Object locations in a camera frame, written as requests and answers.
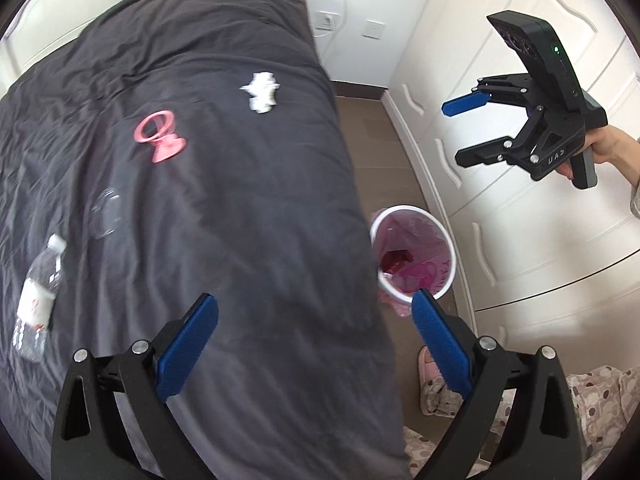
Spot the person's right hand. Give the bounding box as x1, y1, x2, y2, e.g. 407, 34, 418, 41
557, 126, 640, 181

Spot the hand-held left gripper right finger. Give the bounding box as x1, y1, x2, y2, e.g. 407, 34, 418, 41
410, 289, 583, 480

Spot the dark red box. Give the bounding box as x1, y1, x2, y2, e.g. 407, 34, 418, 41
381, 249, 412, 273

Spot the white round bin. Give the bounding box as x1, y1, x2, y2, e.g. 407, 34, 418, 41
369, 205, 457, 306

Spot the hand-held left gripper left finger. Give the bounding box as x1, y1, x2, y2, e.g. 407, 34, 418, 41
51, 294, 220, 480

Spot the clear plastic cup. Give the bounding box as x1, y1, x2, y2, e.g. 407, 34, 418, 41
89, 187, 123, 238

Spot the white cable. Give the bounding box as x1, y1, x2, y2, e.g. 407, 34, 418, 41
320, 0, 352, 37

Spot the white wall socket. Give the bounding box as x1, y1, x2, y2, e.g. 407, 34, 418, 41
311, 10, 341, 36

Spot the white crumpled tissue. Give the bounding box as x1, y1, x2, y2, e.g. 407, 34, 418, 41
240, 72, 279, 115

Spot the spotted beige cloth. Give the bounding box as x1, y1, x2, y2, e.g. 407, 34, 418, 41
402, 365, 640, 480

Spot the dark grey blanket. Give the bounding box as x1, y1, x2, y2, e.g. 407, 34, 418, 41
0, 0, 416, 480

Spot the white wardrobe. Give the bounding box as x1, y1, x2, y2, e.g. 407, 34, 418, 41
382, 0, 640, 376

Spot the clear plastic water bottle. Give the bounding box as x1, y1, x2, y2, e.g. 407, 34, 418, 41
12, 234, 67, 363

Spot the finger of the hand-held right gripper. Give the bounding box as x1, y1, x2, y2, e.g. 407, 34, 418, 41
455, 109, 555, 168
441, 74, 545, 118

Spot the pink slipper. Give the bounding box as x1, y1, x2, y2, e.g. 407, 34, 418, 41
416, 345, 453, 416

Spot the pink bin liner bag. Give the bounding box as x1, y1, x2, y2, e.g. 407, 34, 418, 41
370, 208, 451, 317

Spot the pink suction hook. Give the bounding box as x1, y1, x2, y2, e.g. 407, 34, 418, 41
134, 111, 188, 163

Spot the person's right forearm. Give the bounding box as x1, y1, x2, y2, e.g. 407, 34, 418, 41
627, 167, 640, 221

